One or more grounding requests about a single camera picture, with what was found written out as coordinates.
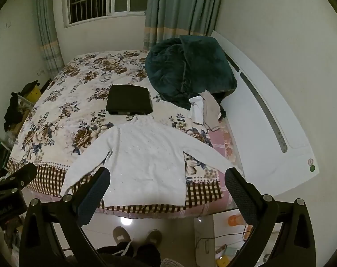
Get teal curtain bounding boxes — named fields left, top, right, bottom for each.
left=35, top=0, right=64, bottom=79
left=144, top=0, right=221, bottom=49

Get yellow box with black cloth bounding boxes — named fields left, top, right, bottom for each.
left=20, top=80, right=42, bottom=104

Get folded black garment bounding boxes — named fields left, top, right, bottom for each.
left=106, top=84, right=153, bottom=115

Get right grey slipper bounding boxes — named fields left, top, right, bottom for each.
left=145, top=230, right=162, bottom=247

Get grey slipper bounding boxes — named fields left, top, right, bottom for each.
left=112, top=227, right=132, bottom=249
left=145, top=230, right=162, bottom=247

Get dark green plush blanket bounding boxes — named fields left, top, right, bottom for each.
left=145, top=35, right=237, bottom=110

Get left grey slipper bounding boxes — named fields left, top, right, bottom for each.
left=112, top=227, right=132, bottom=249

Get left teal curtain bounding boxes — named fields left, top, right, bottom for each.
left=35, top=0, right=64, bottom=79

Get white knit sweater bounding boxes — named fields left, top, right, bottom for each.
left=61, top=115, right=232, bottom=207

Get white and grey small clothes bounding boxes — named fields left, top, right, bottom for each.
left=189, top=90, right=222, bottom=131

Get black cable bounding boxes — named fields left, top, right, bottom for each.
left=196, top=225, right=254, bottom=250

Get right teal curtain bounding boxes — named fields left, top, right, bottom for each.
left=144, top=0, right=221, bottom=49

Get floral bed sheet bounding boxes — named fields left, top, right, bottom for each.
left=8, top=50, right=237, bottom=219

